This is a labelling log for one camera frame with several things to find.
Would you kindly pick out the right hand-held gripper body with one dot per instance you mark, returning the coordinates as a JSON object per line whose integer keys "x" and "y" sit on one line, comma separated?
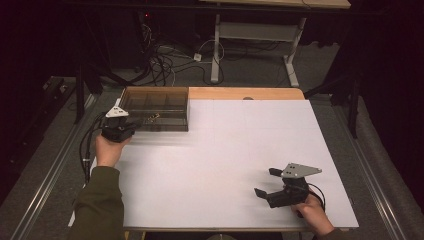
{"x": 291, "y": 195}

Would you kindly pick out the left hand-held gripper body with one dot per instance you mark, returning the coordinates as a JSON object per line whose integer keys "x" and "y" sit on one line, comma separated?
{"x": 116, "y": 128}

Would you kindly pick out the clear smoky plastic organizer box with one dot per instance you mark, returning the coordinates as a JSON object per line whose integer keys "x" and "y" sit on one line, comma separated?
{"x": 166, "y": 103}

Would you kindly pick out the person's left hand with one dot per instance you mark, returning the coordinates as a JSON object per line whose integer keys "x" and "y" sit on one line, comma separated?
{"x": 110, "y": 151}

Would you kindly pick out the person's right hand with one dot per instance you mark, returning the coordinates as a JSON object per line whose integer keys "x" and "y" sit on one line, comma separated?
{"x": 313, "y": 216}

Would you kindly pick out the black tripod stand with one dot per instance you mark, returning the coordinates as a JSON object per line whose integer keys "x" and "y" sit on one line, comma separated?
{"x": 79, "y": 100}

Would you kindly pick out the white table cover sheet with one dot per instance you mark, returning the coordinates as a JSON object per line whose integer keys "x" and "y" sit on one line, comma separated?
{"x": 233, "y": 150}

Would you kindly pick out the grey round stool seat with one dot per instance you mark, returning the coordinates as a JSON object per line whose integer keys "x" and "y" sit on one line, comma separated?
{"x": 220, "y": 237}

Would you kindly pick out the black equipment case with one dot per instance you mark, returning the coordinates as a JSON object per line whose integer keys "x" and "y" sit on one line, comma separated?
{"x": 53, "y": 90}

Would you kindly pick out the white power adapter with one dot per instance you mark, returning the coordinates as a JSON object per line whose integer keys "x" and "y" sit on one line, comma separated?
{"x": 197, "y": 57}

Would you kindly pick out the black metal stand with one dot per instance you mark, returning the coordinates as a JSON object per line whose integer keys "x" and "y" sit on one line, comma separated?
{"x": 353, "y": 110}

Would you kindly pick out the aluminium floor rail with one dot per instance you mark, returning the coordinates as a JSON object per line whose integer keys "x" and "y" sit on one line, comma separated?
{"x": 50, "y": 173}
{"x": 373, "y": 193}

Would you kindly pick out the white metal desk frame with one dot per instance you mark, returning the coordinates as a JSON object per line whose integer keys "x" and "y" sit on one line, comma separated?
{"x": 256, "y": 31}

